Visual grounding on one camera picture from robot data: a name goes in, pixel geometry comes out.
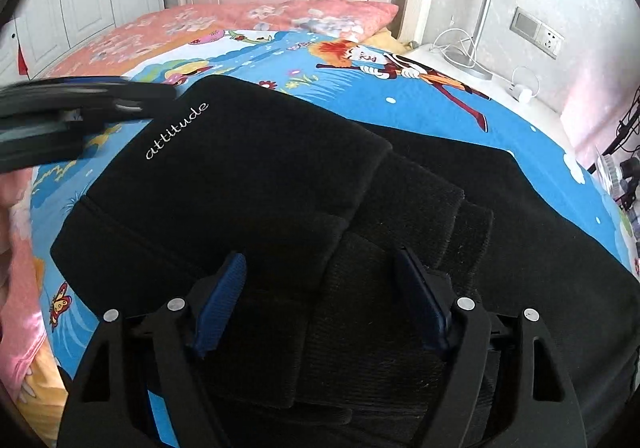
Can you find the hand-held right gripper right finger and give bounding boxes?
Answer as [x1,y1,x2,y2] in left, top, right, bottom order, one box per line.
[394,247,588,448]

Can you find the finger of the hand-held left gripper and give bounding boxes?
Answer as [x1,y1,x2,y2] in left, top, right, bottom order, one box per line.
[0,76,178,122]
[0,120,109,173]

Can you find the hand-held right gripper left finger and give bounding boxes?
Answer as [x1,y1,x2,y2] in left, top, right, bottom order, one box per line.
[56,250,248,448]

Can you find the black pants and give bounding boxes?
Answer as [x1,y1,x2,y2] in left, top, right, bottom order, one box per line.
[50,74,640,448]

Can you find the blue cartoon printed blanket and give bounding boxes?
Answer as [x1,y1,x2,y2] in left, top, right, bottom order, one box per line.
[30,28,636,448]

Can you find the white bedside table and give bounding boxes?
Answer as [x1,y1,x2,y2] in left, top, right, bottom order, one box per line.
[405,42,576,149]

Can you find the silver round lamp head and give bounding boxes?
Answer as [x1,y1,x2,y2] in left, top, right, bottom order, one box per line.
[595,155,623,189]

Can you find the small white charger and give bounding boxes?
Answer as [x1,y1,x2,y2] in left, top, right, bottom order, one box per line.
[510,65,541,103]

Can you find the silver pole desk lamp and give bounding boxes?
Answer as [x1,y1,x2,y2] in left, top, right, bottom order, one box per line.
[445,0,503,81]

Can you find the black clamp stand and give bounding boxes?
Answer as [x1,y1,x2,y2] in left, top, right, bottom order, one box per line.
[612,88,640,209]

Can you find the pink floral pillow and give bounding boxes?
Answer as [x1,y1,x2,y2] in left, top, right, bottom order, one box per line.
[235,0,401,39]

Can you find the yellow cloth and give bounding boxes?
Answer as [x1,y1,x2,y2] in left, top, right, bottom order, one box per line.
[372,26,416,53]

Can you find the grey wall socket panel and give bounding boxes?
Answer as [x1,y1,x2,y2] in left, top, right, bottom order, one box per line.
[510,6,565,59]

